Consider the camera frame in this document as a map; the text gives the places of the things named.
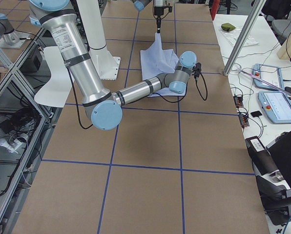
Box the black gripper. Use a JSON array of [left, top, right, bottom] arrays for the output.
[[153, 6, 164, 34]]

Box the light blue striped shirt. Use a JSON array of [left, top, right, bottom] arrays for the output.
[[140, 32, 187, 98]]

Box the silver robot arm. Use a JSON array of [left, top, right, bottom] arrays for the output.
[[134, 0, 172, 34], [29, 0, 197, 130]]

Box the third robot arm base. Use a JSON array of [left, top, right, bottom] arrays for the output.
[[0, 13, 30, 49]]

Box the red fire extinguisher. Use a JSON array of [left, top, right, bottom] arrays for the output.
[[210, 0, 220, 20]]

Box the green cloth bundle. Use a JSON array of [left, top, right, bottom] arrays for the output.
[[221, 22, 236, 32]]

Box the clear plastic bag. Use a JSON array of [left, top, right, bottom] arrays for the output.
[[222, 31, 260, 46]]

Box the orange circuit board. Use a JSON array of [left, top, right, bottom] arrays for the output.
[[233, 95, 244, 108], [238, 112, 249, 129]]

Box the white plastic chair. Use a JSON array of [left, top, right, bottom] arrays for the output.
[[34, 46, 74, 108]]

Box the upper teach pendant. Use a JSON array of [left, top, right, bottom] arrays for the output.
[[250, 63, 291, 92]]

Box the teach pendant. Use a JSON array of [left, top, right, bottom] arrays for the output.
[[250, 63, 291, 92], [257, 91, 291, 124]]

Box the small black device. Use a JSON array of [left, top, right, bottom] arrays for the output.
[[250, 111, 263, 117]]

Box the lower teach pendant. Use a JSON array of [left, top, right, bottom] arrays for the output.
[[257, 91, 291, 124]]

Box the white power strip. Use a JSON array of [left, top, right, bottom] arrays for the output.
[[0, 137, 27, 154]]

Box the black machine with label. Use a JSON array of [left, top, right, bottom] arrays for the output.
[[245, 136, 291, 225]]

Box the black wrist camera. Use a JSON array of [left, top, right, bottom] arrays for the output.
[[192, 62, 202, 78]]

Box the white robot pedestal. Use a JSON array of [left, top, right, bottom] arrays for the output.
[[77, 0, 121, 80]]

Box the aluminium frame post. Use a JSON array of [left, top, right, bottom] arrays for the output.
[[223, 0, 266, 76]]

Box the aluminium frame rack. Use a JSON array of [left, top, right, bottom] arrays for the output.
[[0, 28, 61, 234]]

